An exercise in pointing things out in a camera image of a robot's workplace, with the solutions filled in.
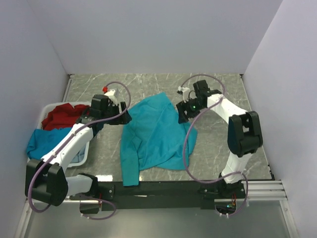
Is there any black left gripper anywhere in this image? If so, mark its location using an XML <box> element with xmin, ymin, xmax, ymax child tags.
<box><xmin>102</xmin><ymin>102</ymin><xmax>132</xmax><ymax>125</ymax></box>

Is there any teal t shirt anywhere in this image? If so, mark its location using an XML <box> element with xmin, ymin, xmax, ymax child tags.
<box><xmin>120</xmin><ymin>93</ymin><xmax>198</xmax><ymax>186</ymax></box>
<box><xmin>26</xmin><ymin>127</ymin><xmax>71</xmax><ymax>160</ymax></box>

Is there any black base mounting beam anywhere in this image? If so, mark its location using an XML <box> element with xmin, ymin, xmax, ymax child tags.
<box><xmin>69</xmin><ymin>180</ymin><xmax>247</xmax><ymax>214</ymax></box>

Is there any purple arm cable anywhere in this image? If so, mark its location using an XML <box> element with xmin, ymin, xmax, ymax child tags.
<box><xmin>27</xmin><ymin>81</ymin><xmax>131</xmax><ymax>221</ymax></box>
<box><xmin>181</xmin><ymin>73</ymin><xmax>249</xmax><ymax>217</ymax></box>

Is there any white plastic laundry basket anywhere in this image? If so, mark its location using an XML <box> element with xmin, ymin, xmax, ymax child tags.
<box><xmin>26</xmin><ymin>102</ymin><xmax>90</xmax><ymax>160</ymax></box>

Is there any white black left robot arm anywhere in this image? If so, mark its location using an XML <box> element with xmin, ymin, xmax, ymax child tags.
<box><xmin>25</xmin><ymin>93</ymin><xmax>132</xmax><ymax>206</ymax></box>

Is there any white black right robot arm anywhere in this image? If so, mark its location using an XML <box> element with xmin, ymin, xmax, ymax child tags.
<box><xmin>176</xmin><ymin>80</ymin><xmax>263</xmax><ymax>198</ymax></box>

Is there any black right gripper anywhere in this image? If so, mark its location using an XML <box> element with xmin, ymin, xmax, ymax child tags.
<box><xmin>176</xmin><ymin>97</ymin><xmax>205</xmax><ymax>124</ymax></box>

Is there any teal t shirt in basket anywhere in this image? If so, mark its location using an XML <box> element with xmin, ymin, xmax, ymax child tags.
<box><xmin>26</xmin><ymin>127</ymin><xmax>71</xmax><ymax>160</ymax></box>

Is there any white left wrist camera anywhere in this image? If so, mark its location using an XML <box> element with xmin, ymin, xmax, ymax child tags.
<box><xmin>103</xmin><ymin>86</ymin><xmax>119</xmax><ymax>105</ymax></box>

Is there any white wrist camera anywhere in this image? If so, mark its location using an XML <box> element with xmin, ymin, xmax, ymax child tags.
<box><xmin>103</xmin><ymin>86</ymin><xmax>119</xmax><ymax>105</ymax></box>
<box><xmin>177</xmin><ymin>86</ymin><xmax>191</xmax><ymax>103</ymax></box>

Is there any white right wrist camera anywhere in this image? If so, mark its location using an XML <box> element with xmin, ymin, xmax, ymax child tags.
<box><xmin>177</xmin><ymin>86</ymin><xmax>191</xmax><ymax>103</ymax></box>

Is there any light blue garment in basket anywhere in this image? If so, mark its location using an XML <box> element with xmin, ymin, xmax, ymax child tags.
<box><xmin>70</xmin><ymin>142</ymin><xmax>89</xmax><ymax>166</ymax></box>

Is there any red t shirt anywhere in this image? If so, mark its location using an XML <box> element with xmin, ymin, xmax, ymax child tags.
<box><xmin>42</xmin><ymin>103</ymin><xmax>89</xmax><ymax>131</ymax></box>

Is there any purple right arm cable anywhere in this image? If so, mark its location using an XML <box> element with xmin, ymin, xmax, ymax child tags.
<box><xmin>181</xmin><ymin>73</ymin><xmax>249</xmax><ymax>217</ymax></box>

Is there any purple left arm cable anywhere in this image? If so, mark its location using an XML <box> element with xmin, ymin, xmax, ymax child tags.
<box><xmin>27</xmin><ymin>81</ymin><xmax>131</xmax><ymax>221</ymax></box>

